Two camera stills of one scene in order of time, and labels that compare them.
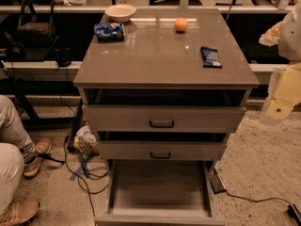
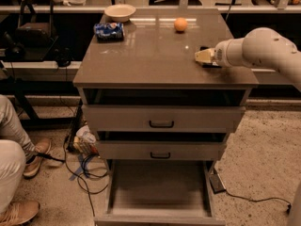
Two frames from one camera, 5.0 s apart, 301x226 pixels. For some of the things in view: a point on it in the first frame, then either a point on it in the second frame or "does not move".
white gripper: [292, 40] → [219, 55]
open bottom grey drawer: [160, 192] does not move
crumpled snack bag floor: [85, 140] does not move
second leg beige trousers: [11, 175] does not move
